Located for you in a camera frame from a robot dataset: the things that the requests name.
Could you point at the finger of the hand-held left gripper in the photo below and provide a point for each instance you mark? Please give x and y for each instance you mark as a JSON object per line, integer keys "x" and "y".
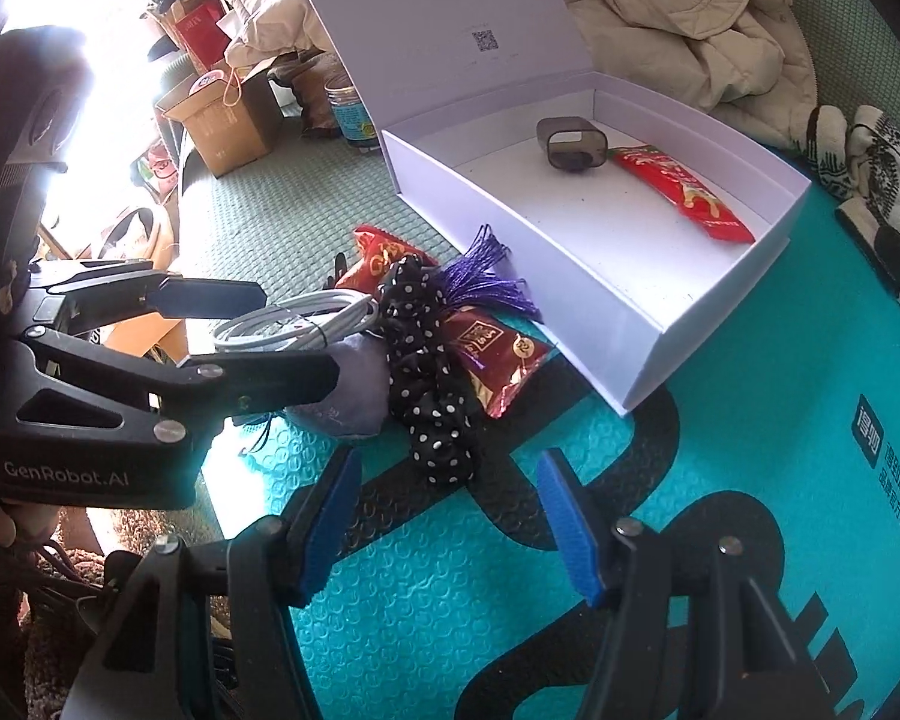
{"x": 195, "y": 297}
{"x": 270, "y": 379}

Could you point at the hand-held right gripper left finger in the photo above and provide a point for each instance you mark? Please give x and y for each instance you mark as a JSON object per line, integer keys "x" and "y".
{"x": 331, "y": 525}

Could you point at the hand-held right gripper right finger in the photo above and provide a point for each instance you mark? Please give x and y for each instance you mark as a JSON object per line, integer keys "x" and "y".
{"x": 568, "y": 532}

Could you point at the black polka dot scrunchie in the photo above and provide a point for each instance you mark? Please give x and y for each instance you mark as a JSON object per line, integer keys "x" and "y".
{"x": 427, "y": 390}

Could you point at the crinkled red snack packet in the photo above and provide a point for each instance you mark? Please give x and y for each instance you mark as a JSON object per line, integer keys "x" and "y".
{"x": 381, "y": 255}

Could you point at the dark red snack packet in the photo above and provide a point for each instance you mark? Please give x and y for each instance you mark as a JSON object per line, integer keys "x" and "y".
{"x": 502, "y": 360}

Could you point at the purple tassel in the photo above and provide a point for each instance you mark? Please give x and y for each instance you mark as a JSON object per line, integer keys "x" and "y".
{"x": 487, "y": 281}

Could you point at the white cardboard box with lid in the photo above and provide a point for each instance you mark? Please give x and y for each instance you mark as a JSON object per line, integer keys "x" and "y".
{"x": 607, "y": 247}

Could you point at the person's left hand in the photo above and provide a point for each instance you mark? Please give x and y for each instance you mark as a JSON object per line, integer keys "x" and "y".
{"x": 0, "y": 521}

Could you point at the brown fuzzy cloth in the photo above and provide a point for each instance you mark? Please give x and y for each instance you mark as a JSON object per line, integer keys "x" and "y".
{"x": 52, "y": 615}

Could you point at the brown cardboard box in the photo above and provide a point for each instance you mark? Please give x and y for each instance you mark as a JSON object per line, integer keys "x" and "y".
{"x": 225, "y": 127}

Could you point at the teal foam mat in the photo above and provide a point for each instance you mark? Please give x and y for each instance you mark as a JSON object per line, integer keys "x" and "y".
{"x": 720, "y": 435}

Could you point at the brown furry boot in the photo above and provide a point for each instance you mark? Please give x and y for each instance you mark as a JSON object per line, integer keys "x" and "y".
{"x": 307, "y": 90}

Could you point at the glass jar with blue label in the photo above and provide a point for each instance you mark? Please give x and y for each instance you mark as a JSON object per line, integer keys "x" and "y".
{"x": 352, "y": 120}

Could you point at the red gift box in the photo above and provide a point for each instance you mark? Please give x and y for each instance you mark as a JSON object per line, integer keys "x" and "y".
{"x": 199, "y": 34}

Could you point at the long red snack packet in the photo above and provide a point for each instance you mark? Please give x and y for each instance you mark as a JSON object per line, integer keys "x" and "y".
{"x": 682, "y": 191}

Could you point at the grey translucent small case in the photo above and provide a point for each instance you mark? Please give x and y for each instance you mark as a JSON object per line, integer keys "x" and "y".
{"x": 570, "y": 146}

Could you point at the black and white knit sweater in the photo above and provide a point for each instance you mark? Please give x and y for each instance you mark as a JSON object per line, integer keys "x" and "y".
{"x": 885, "y": 165}

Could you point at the beige puffer jacket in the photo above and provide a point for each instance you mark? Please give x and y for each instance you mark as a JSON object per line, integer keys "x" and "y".
{"x": 682, "y": 30}

